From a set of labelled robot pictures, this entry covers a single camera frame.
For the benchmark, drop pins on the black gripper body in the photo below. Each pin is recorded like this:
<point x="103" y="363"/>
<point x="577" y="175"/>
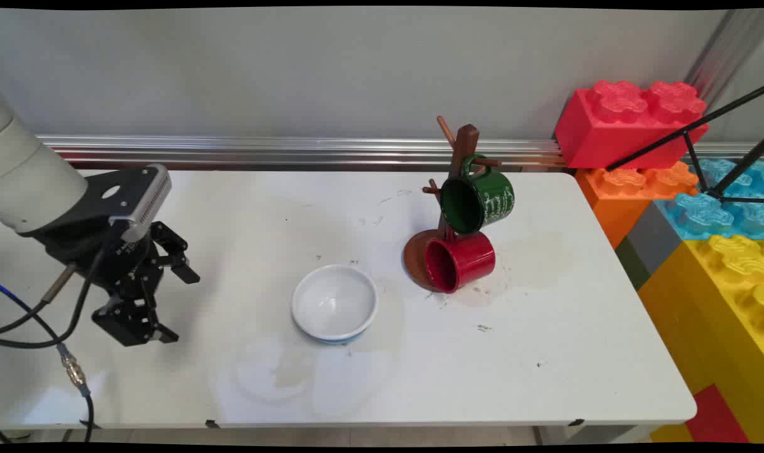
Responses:
<point x="114" y="255"/>

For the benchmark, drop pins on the black tripod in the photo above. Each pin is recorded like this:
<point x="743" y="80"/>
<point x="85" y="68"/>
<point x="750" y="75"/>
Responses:
<point x="693" y="148"/>

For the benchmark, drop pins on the red enamel mug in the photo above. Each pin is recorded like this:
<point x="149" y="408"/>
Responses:
<point x="473" y="258"/>

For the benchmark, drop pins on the small red toy panel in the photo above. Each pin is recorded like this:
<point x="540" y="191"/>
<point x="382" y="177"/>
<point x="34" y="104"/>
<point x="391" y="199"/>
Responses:
<point x="715" y="415"/>

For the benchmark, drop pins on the blue giant toy brick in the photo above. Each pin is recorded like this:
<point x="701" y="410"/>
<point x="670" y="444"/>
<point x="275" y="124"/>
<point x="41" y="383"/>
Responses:
<point x="702" y="214"/>

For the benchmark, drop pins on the white ceramic bowl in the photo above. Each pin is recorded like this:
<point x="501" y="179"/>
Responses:
<point x="334" y="303"/>

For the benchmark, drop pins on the orange giant toy brick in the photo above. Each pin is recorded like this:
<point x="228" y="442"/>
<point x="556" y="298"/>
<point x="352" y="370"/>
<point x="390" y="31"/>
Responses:
<point x="620" y="195"/>

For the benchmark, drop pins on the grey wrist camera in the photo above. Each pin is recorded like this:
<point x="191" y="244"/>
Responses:
<point x="149" y="201"/>

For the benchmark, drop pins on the yellow giant toy brick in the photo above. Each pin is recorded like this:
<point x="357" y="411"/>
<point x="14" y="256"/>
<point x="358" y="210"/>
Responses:
<point x="715" y="308"/>

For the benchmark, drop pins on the black camera mounting plate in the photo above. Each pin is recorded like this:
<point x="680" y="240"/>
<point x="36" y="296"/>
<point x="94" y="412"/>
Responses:
<point x="108" y="192"/>

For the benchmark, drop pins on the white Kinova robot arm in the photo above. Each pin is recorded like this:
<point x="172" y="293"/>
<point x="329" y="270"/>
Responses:
<point x="33" y="179"/>

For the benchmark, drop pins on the red giant toy brick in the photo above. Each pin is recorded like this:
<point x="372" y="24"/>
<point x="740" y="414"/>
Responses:
<point x="608" y="129"/>

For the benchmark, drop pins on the slanted aluminium profile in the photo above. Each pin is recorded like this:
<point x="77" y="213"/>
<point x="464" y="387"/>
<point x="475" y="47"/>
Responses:
<point x="724" y="53"/>

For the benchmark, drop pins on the green enamel mug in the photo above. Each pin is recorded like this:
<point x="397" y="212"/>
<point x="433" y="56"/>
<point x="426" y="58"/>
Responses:
<point x="492" y="195"/>

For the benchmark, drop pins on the brown wooden mug tree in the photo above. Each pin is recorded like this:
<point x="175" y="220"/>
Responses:
<point x="465" y="141"/>

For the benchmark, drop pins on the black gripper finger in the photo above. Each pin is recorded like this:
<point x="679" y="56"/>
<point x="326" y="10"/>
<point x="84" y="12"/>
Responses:
<point x="182" y="269"/>
<point x="130" y="324"/>

